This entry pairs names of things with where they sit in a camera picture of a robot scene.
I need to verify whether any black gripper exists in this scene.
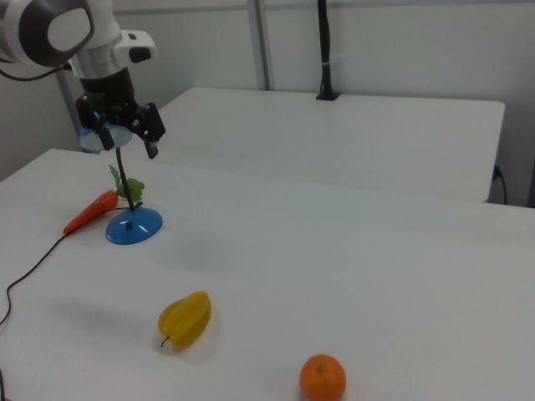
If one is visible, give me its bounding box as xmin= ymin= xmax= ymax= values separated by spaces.
xmin=75 ymin=68 xmax=167 ymax=160

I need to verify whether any blue desk lamp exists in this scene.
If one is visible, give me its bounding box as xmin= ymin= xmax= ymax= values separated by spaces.
xmin=79 ymin=110 xmax=164 ymax=246

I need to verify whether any orange toy carrot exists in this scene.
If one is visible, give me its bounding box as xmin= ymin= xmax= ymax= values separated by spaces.
xmin=63 ymin=165 xmax=146 ymax=235

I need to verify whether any yellow toy starfruit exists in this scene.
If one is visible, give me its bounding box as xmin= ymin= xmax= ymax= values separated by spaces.
xmin=157 ymin=291 xmax=213 ymax=348

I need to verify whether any white side table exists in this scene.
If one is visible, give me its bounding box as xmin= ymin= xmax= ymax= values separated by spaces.
xmin=106 ymin=86 xmax=507 ymax=205

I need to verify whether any black pole with clamp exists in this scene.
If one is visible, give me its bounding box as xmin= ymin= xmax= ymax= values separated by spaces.
xmin=315 ymin=0 xmax=341 ymax=102

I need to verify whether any orange toy mandarin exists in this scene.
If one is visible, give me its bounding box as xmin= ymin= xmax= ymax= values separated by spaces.
xmin=298 ymin=353 xmax=348 ymax=401

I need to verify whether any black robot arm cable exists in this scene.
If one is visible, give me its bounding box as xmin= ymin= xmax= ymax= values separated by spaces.
xmin=0 ymin=58 xmax=71 ymax=81

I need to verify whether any grey metal partition post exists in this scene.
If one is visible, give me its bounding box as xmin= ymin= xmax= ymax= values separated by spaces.
xmin=245 ymin=0 xmax=278 ymax=91

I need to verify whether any black lamp power cable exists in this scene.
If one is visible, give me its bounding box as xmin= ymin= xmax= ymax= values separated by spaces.
xmin=0 ymin=203 xmax=144 ymax=327

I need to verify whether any black wall socket cable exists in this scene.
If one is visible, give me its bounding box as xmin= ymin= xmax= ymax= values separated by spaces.
xmin=492 ymin=165 xmax=509 ymax=206

